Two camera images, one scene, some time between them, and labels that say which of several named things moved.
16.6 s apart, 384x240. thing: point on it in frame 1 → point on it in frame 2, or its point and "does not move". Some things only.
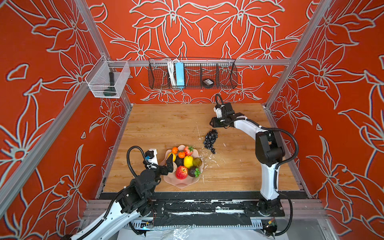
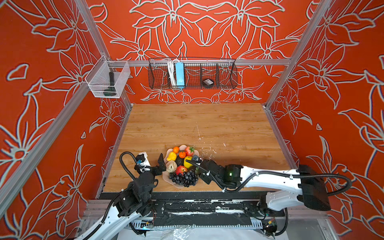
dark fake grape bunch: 209,140 → 188,178
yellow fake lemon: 188,161 does not move
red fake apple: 181,172 does not move
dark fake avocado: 179,161 does not move
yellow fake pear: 174,156 does not move
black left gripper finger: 169,162 → 161,163
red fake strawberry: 188,150 does not move
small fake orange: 181,154 does not move
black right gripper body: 219,122 → 204,178
